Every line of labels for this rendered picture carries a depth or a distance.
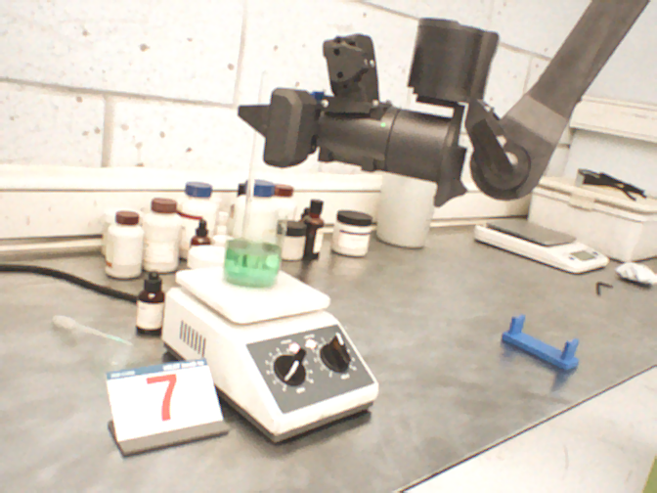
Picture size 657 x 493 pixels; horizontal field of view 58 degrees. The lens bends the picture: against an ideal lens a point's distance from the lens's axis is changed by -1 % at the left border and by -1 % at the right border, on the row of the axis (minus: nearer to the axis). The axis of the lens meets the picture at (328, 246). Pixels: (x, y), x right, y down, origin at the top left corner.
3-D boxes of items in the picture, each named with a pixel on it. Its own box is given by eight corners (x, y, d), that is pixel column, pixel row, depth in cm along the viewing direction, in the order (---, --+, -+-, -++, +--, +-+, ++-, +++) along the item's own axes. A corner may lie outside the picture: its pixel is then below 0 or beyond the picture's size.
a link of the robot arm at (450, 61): (524, 183, 53) (559, 44, 50) (522, 194, 46) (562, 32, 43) (401, 157, 56) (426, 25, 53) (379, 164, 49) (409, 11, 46)
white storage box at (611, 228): (680, 254, 164) (697, 203, 160) (630, 267, 138) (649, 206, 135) (575, 223, 185) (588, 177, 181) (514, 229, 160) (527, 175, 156)
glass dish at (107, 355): (78, 377, 56) (79, 355, 55) (107, 352, 61) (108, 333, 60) (134, 389, 55) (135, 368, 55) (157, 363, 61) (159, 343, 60)
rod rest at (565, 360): (578, 366, 78) (586, 341, 77) (565, 371, 75) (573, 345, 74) (513, 335, 85) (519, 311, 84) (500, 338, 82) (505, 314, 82)
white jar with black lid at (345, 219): (326, 244, 114) (332, 207, 112) (359, 246, 116) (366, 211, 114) (335, 255, 108) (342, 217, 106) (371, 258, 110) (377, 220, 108)
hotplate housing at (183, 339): (376, 409, 59) (392, 336, 57) (272, 449, 50) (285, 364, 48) (246, 321, 74) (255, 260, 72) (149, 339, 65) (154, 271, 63)
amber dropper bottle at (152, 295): (136, 321, 69) (141, 264, 67) (162, 323, 70) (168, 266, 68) (134, 333, 66) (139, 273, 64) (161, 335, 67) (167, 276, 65)
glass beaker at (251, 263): (216, 272, 64) (225, 196, 62) (275, 278, 66) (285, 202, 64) (218, 297, 58) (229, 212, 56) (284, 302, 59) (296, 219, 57)
